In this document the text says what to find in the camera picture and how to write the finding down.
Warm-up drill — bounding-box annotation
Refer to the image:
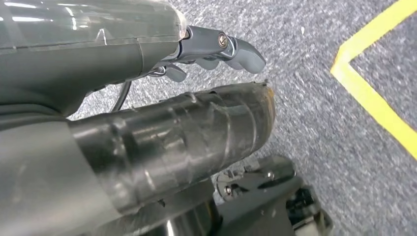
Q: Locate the black robot body part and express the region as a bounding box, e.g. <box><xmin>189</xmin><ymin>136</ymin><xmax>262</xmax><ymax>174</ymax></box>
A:
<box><xmin>143</xmin><ymin>155</ymin><xmax>333</xmax><ymax>236</ymax></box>

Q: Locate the yellow floor tape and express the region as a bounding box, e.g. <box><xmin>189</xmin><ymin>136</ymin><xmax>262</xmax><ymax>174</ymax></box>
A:
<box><xmin>330</xmin><ymin>0</ymin><xmax>417</xmax><ymax>160</ymax></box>

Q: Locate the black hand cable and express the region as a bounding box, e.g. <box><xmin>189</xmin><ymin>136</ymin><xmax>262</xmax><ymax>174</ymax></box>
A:
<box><xmin>111</xmin><ymin>81</ymin><xmax>133</xmax><ymax>113</ymax></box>

